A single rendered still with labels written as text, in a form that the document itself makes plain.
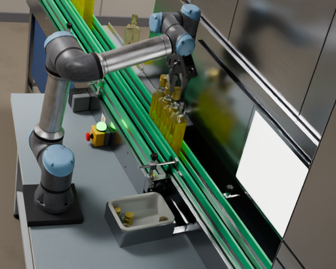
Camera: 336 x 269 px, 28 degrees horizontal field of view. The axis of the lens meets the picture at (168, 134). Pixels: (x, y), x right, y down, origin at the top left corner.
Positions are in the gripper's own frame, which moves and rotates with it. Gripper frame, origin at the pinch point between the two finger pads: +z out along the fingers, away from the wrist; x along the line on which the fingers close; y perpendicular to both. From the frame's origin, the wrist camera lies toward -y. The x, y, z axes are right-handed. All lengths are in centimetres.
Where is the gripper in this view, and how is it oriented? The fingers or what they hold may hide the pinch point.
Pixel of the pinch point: (177, 90)
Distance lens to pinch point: 267.9
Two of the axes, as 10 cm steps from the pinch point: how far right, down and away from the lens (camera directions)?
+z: -1.7, 8.0, 5.7
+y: -4.1, -5.9, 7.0
